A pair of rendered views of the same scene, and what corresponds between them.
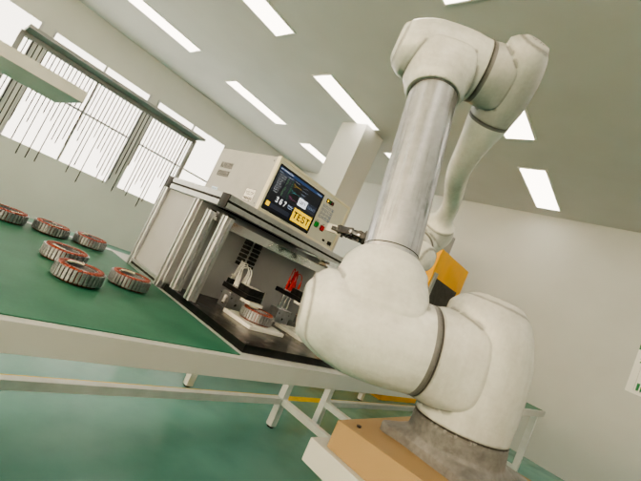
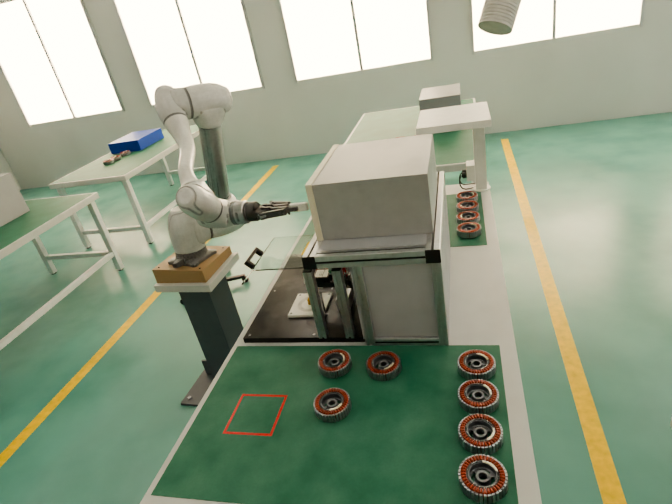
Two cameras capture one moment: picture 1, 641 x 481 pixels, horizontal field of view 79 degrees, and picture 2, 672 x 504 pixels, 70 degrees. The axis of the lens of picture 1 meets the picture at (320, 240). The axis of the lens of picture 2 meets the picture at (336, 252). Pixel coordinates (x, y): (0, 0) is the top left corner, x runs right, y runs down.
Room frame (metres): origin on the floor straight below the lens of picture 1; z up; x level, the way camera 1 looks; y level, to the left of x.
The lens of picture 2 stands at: (2.97, -0.63, 1.82)
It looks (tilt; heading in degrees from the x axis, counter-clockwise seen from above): 27 degrees down; 155
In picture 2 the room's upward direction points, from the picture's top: 12 degrees counter-clockwise
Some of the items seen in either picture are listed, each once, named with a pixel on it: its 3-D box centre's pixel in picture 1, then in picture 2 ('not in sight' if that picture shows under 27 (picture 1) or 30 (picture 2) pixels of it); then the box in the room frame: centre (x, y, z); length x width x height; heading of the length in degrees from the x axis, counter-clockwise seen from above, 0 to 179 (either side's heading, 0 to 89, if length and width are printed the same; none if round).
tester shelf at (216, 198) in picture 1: (262, 225); (382, 214); (1.58, 0.24, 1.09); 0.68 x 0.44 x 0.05; 137
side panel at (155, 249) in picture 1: (164, 233); not in sight; (1.39, 0.52, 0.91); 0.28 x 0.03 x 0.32; 47
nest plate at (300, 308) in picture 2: (300, 335); (310, 304); (1.45, -0.08, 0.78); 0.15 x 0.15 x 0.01; 47
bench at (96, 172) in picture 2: not in sight; (152, 180); (-2.85, -0.04, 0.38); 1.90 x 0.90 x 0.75; 137
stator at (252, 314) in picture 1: (257, 315); not in sight; (1.27, 0.09, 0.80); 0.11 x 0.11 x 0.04
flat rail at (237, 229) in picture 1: (290, 255); not in sight; (1.43, 0.08, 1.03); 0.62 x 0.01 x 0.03; 137
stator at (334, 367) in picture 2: not in sight; (334, 363); (1.81, -0.18, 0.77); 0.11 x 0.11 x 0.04
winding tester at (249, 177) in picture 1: (278, 199); (377, 184); (1.59, 0.23, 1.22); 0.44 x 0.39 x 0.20; 137
